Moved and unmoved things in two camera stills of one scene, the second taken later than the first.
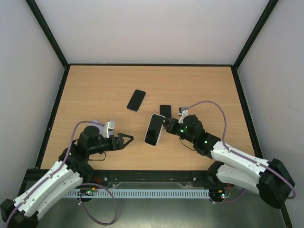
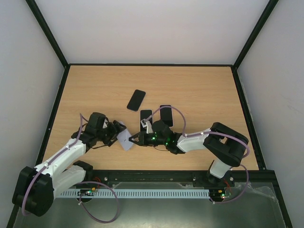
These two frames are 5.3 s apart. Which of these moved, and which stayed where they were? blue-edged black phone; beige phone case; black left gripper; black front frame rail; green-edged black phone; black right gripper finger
Moved: green-edged black phone; beige phone case; black right gripper finger; black left gripper
Stayed: black front frame rail; blue-edged black phone
